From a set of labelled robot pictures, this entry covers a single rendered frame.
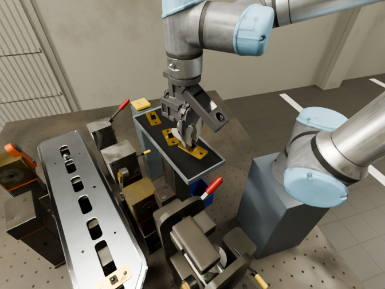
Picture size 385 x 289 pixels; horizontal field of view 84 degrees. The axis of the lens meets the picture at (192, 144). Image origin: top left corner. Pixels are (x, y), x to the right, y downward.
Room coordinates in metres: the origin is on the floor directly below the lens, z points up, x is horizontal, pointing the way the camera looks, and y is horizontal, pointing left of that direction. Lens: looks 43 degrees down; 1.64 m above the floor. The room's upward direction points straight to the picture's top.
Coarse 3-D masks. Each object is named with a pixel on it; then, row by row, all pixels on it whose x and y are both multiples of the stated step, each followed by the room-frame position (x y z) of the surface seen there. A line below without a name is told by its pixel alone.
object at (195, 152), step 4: (180, 144) 0.44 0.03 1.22; (192, 144) 0.43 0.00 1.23; (196, 144) 0.44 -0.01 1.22; (184, 148) 0.43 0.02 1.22; (192, 148) 0.42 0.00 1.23; (196, 148) 0.43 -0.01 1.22; (200, 148) 0.43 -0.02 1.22; (188, 152) 0.41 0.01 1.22; (192, 152) 0.41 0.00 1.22; (196, 152) 0.41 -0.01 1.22; (200, 152) 0.41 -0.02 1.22; (204, 152) 0.41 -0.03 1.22; (196, 156) 0.40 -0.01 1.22; (200, 156) 0.40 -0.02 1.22; (204, 156) 0.40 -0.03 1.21
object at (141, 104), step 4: (136, 100) 0.77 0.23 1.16; (140, 100) 0.77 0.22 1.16; (144, 100) 0.77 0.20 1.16; (132, 104) 0.75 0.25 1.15; (136, 104) 0.74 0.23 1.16; (140, 104) 0.74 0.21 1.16; (144, 104) 0.74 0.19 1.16; (148, 104) 0.74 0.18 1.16; (136, 108) 0.71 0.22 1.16; (140, 108) 0.72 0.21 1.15
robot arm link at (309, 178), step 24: (384, 96) 0.29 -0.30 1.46; (360, 120) 0.29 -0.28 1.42; (384, 120) 0.26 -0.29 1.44; (312, 144) 0.31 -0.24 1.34; (336, 144) 0.28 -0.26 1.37; (360, 144) 0.26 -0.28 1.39; (384, 144) 0.25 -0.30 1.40; (288, 168) 0.30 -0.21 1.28; (312, 168) 0.27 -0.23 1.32; (336, 168) 0.25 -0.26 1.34; (360, 168) 0.25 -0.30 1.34; (288, 192) 0.27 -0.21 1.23; (312, 192) 0.25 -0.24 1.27; (336, 192) 0.23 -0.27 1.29
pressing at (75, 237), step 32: (64, 160) 0.58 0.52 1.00; (96, 160) 0.58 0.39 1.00; (64, 192) 0.43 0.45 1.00; (96, 192) 0.43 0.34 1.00; (64, 224) 0.31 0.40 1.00; (128, 224) 0.31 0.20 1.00; (96, 256) 0.22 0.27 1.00; (128, 256) 0.22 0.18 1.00; (96, 288) 0.14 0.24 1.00; (128, 288) 0.14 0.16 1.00
